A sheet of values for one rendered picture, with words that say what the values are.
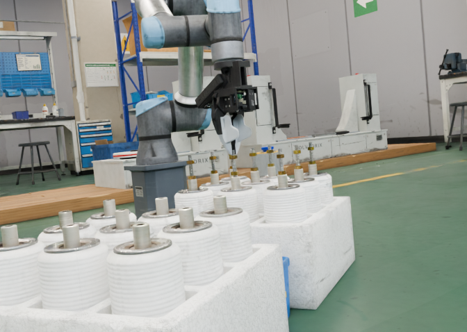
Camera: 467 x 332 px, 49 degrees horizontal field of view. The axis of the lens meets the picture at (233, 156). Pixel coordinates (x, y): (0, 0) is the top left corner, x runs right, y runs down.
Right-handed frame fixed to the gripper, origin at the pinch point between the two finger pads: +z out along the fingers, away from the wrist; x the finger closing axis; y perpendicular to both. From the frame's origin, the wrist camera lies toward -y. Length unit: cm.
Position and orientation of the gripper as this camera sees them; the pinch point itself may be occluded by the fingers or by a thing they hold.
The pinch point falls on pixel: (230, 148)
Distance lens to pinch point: 120.0
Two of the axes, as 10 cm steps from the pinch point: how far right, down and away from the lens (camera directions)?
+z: 0.9, 9.9, 0.5
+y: 6.9, -0.3, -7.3
